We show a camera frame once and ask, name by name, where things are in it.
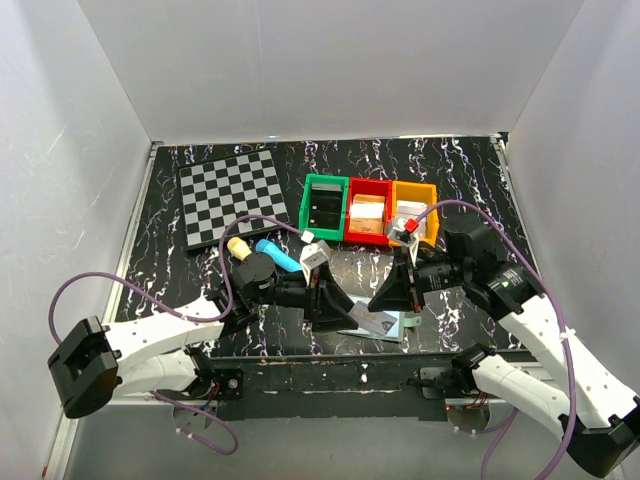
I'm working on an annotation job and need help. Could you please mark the black grey chessboard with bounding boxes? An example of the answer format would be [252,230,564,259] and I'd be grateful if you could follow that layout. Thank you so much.
[179,149,291,251]

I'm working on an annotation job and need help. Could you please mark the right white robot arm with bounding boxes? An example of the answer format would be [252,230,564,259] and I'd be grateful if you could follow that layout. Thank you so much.
[368,223,639,478]

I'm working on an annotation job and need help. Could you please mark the blue plastic marker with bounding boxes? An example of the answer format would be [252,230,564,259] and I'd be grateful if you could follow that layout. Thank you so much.
[256,239,302,273]

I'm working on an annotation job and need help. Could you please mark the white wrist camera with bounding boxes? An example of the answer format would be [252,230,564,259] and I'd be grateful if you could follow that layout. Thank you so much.
[299,240,331,285]
[386,218,420,262]

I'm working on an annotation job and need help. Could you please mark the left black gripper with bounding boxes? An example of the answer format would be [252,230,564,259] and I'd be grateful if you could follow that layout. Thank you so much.
[250,261,359,332]

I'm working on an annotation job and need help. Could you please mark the grey-green card holder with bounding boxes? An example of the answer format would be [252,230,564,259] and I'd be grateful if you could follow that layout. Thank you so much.
[338,296,422,343]

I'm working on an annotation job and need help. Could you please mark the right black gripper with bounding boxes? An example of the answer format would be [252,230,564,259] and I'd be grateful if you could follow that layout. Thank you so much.
[367,246,470,314]

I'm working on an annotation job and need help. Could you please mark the brown cards in red bin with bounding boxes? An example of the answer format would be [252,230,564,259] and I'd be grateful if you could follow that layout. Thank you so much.
[349,194,385,234]

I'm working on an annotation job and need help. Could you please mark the purple cable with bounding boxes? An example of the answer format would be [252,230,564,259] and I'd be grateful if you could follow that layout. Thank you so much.
[407,199,574,480]
[47,214,314,456]

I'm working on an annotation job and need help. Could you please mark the green plastic bin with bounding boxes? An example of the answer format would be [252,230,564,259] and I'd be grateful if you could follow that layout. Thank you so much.
[298,174,349,242]

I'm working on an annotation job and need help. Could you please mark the black cards in green bin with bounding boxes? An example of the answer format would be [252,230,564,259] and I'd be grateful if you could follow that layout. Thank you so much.
[309,183,343,230]

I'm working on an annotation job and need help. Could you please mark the white cards in orange bin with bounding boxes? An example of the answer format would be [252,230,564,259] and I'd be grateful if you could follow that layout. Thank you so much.
[394,200,427,237]

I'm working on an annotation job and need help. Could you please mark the black front base bar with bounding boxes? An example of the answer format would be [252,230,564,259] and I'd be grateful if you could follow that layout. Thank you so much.
[154,352,506,421]

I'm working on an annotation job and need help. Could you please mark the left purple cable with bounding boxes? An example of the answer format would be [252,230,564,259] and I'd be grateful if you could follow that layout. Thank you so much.
[47,214,314,456]

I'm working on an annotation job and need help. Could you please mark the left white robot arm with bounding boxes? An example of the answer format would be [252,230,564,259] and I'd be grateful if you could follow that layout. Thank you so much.
[47,238,358,419]

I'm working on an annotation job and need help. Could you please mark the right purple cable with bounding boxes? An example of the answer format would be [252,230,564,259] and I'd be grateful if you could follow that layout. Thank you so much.
[407,199,574,480]

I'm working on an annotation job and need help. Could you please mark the orange plastic bin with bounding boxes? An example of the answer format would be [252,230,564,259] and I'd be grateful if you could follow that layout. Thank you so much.
[391,181,440,246]

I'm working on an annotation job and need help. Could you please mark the silver grey credit card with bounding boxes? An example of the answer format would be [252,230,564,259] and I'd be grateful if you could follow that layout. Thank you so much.
[344,300,399,338]

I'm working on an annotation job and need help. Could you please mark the cream wooden handle tool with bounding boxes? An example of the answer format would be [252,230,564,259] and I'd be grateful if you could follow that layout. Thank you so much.
[227,237,252,261]

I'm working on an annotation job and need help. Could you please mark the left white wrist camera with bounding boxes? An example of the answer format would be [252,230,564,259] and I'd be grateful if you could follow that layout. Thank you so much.
[299,240,331,285]

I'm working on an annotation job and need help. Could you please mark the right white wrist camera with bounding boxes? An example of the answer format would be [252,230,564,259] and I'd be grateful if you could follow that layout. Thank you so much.
[386,218,420,262]

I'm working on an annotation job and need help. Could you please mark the red plastic bin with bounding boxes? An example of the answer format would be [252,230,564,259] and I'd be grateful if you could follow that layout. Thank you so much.
[344,177,392,247]

